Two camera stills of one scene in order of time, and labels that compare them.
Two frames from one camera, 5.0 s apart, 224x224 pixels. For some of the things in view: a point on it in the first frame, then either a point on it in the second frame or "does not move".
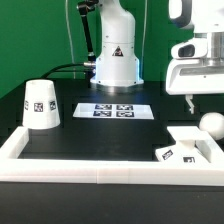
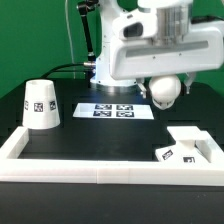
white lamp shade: x=40 y=109 does not move
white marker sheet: x=113 y=110 does not move
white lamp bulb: x=213 y=123 → x=164 y=90
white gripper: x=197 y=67 → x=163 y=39
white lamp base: x=192 y=146 does not move
